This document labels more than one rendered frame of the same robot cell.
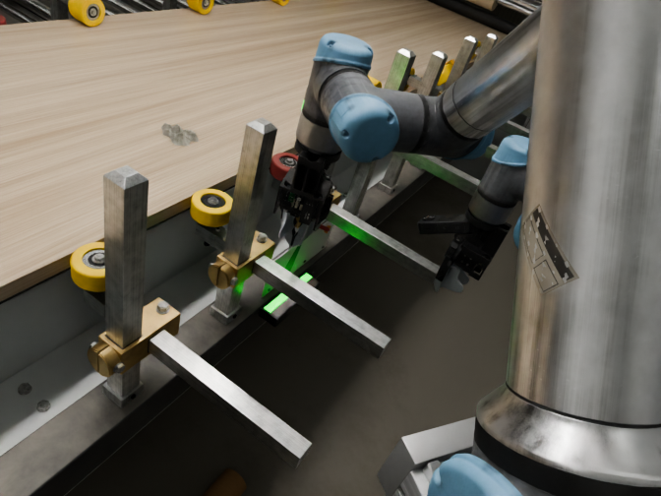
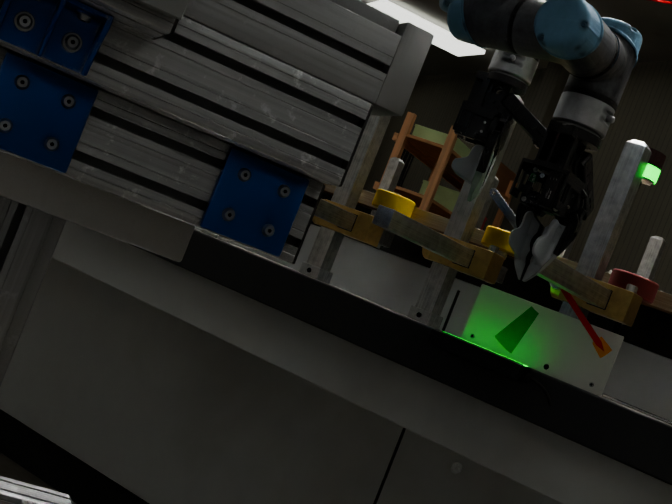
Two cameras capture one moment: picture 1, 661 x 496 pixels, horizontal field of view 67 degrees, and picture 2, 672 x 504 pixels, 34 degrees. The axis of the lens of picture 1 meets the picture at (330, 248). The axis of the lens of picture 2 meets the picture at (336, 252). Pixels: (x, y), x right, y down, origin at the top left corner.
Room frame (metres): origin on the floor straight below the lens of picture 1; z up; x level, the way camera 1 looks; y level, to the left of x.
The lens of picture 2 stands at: (0.94, -1.73, 0.74)
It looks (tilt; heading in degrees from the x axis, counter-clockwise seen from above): 1 degrees up; 103
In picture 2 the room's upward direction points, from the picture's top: 22 degrees clockwise
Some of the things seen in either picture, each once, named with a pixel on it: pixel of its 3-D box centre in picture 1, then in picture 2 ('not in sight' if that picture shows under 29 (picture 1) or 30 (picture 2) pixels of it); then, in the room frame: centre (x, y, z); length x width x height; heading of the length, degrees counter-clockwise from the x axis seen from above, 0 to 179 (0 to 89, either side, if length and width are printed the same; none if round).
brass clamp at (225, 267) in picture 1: (242, 261); (461, 256); (0.71, 0.15, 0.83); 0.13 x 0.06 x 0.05; 159
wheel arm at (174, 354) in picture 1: (189, 367); (327, 212); (0.46, 0.14, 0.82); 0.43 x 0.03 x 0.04; 69
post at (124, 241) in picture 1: (124, 313); (352, 181); (0.45, 0.25, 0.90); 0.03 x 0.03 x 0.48; 69
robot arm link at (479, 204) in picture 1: (491, 206); (584, 119); (0.84, -0.26, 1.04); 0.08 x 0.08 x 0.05
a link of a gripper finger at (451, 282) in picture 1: (450, 282); (519, 242); (0.82, -0.26, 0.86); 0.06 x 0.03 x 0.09; 69
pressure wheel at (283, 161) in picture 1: (284, 180); (625, 305); (0.99, 0.15, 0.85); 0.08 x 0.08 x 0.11
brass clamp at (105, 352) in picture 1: (136, 338); (347, 221); (0.47, 0.24, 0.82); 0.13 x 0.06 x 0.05; 159
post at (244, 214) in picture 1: (239, 241); (463, 220); (0.69, 0.16, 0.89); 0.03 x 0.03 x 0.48; 69
